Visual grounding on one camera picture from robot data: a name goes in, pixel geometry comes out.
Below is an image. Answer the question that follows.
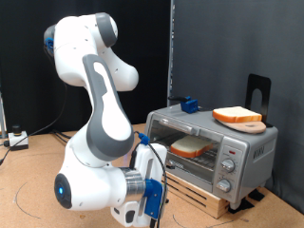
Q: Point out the silver oven knob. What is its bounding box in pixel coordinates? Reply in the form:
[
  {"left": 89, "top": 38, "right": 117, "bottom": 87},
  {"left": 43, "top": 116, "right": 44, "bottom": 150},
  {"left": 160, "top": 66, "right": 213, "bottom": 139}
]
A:
[
  {"left": 216, "top": 179, "right": 232, "bottom": 194},
  {"left": 220, "top": 158, "right": 237, "bottom": 174}
]

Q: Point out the black base cable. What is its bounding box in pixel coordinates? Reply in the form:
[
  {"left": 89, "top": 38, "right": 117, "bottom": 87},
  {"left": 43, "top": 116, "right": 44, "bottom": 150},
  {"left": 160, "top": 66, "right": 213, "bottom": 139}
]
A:
[
  {"left": 54, "top": 133, "right": 70, "bottom": 144},
  {"left": 50, "top": 128, "right": 73, "bottom": 141}
]

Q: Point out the wire oven rack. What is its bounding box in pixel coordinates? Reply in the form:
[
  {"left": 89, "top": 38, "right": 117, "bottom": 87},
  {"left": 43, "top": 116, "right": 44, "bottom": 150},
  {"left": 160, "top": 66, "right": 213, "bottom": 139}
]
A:
[{"left": 151, "top": 132, "right": 221, "bottom": 170}]

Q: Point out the black backdrop curtain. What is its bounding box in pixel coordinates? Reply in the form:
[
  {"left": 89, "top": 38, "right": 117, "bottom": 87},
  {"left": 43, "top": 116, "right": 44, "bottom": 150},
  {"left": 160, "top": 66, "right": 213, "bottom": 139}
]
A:
[{"left": 0, "top": 0, "right": 174, "bottom": 137}]

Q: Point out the dark grey backdrop curtain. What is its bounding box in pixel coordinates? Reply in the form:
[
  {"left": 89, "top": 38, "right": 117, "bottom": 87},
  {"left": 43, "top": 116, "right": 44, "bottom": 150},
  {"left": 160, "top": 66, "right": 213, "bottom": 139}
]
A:
[{"left": 172, "top": 0, "right": 304, "bottom": 217}]

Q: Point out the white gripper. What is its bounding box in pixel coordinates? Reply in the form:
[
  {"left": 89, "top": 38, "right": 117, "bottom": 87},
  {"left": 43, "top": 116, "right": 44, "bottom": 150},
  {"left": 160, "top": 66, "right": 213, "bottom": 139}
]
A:
[{"left": 110, "top": 142, "right": 176, "bottom": 228}]

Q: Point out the black metal bookend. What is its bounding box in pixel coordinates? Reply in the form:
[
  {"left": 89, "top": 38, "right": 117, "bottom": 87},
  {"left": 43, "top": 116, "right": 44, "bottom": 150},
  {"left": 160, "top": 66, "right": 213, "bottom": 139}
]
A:
[{"left": 245, "top": 73, "right": 274, "bottom": 128}]

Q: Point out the round wooden board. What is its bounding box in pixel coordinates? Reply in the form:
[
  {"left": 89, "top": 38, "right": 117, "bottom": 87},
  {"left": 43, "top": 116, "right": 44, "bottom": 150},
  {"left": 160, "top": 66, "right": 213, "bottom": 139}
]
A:
[{"left": 221, "top": 121, "right": 267, "bottom": 135}]

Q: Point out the small blue cable clip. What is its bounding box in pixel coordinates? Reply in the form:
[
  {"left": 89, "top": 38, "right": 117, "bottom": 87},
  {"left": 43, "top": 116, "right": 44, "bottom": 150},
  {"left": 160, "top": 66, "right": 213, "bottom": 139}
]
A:
[
  {"left": 45, "top": 36, "right": 55, "bottom": 57},
  {"left": 138, "top": 132, "right": 151, "bottom": 146}
]

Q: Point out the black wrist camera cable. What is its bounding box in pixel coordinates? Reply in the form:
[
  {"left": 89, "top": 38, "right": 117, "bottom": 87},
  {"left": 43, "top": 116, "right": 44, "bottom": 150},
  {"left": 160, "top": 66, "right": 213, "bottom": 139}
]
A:
[{"left": 128, "top": 131, "right": 169, "bottom": 228}]

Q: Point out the metal stand rod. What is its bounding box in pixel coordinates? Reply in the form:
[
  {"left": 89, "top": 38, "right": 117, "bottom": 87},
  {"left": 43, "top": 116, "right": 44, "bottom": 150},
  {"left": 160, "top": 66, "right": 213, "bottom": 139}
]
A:
[{"left": 0, "top": 91, "right": 8, "bottom": 139}]

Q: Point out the white bread slice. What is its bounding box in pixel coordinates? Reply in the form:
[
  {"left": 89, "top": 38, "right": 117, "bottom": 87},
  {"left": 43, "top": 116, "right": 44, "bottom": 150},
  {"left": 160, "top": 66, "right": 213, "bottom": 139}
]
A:
[
  {"left": 211, "top": 105, "right": 263, "bottom": 124},
  {"left": 170, "top": 135, "right": 214, "bottom": 160}
]

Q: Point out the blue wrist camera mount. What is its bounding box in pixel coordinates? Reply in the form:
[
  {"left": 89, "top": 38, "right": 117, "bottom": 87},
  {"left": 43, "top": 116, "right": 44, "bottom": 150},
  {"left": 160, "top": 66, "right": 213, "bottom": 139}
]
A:
[{"left": 143, "top": 179, "right": 164, "bottom": 220}]

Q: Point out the silver toaster oven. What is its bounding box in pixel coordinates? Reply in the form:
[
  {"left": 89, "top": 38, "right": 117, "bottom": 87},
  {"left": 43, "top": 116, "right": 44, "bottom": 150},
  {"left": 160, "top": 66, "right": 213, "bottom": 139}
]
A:
[{"left": 144, "top": 104, "right": 279, "bottom": 211}]

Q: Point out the emergency stop button box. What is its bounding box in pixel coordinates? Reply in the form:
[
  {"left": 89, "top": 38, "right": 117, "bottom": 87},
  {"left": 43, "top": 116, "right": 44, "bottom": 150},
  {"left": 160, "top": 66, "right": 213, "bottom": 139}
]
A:
[{"left": 8, "top": 124, "right": 29, "bottom": 151}]

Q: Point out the tall aluminium frame post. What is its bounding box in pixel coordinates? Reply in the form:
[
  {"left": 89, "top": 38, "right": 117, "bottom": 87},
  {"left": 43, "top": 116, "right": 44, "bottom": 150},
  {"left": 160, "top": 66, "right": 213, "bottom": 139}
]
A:
[{"left": 166, "top": 0, "right": 176, "bottom": 107}]

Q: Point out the slotted wooden block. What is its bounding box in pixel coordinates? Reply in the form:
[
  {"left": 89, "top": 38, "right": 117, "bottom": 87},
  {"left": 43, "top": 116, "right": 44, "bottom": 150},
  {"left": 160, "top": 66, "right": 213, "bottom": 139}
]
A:
[{"left": 163, "top": 172, "right": 231, "bottom": 219}]

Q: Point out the long black hanging cable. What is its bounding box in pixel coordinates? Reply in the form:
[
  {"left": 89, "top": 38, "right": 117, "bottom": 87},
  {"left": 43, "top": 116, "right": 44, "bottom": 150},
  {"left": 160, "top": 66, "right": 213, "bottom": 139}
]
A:
[{"left": 0, "top": 44, "right": 69, "bottom": 165}]

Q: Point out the black foam pad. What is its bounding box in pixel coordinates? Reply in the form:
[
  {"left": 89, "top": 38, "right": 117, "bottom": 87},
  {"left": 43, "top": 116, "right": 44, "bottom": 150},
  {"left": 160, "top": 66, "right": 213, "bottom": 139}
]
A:
[
  {"left": 227, "top": 198, "right": 256, "bottom": 215},
  {"left": 247, "top": 188, "right": 265, "bottom": 202}
]

